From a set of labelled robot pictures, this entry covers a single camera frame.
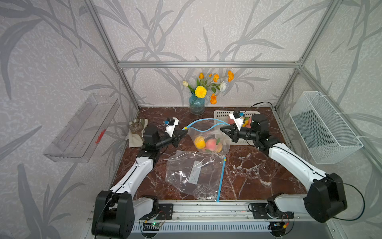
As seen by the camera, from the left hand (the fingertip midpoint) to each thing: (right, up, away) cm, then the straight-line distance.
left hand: (186, 132), depth 76 cm
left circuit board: (-17, -46, -4) cm, 49 cm away
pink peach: (+13, -8, +8) cm, 17 cm away
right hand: (+18, +2, 0) cm, 19 cm away
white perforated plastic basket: (+19, -3, +2) cm, 19 cm away
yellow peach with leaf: (+7, -7, +8) cm, 13 cm away
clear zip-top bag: (+11, -4, +15) cm, 19 cm away
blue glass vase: (+5, +18, +34) cm, 39 cm away
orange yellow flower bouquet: (+12, +29, +25) cm, 40 cm away
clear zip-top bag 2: (+6, -26, +10) cm, 28 cm away
